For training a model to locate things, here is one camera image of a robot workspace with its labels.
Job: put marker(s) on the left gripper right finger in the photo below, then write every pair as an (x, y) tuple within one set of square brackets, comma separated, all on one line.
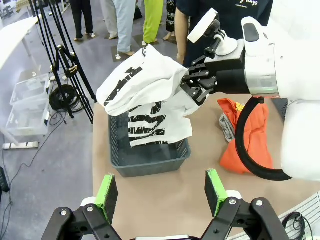
[(232, 215)]

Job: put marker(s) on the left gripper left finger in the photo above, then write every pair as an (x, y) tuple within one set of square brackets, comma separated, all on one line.
[(92, 220)]

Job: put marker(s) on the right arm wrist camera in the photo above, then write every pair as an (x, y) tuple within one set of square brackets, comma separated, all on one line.
[(202, 27)]

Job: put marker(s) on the table with patterned cloth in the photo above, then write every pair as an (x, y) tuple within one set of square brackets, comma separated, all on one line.
[(23, 5)]

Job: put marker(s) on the orange top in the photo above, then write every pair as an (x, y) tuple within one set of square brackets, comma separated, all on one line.
[(260, 140)]

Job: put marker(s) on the mannequin in grey trousers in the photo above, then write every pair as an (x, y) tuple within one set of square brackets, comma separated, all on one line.
[(110, 17)]

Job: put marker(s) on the white black-printed t-shirt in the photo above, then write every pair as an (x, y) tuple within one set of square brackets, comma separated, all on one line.
[(140, 82)]

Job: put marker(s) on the clear plastic storage box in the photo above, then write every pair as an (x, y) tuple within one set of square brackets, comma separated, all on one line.
[(27, 120), (30, 87)]

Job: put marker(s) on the white side table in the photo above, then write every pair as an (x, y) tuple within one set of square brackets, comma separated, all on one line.
[(12, 42)]

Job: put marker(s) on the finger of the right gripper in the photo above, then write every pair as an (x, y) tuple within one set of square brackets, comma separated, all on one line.
[(197, 90), (200, 71)]

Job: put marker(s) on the black camera tripod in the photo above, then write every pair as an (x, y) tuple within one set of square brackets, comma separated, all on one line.
[(69, 71)]

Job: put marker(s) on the person's right hand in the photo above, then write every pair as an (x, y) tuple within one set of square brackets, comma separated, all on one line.
[(181, 58)]

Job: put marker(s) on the person's right forearm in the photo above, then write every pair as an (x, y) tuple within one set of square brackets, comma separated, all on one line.
[(181, 32)]

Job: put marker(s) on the grey shorts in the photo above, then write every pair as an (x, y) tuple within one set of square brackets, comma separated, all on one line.
[(226, 127)]

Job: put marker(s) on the person in black t-shirt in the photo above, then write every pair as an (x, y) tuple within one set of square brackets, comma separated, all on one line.
[(255, 12)]

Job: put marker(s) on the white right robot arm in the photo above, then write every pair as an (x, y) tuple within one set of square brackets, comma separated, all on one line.
[(295, 75)]

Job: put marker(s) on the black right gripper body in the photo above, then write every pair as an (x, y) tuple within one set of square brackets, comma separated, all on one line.
[(230, 77)]

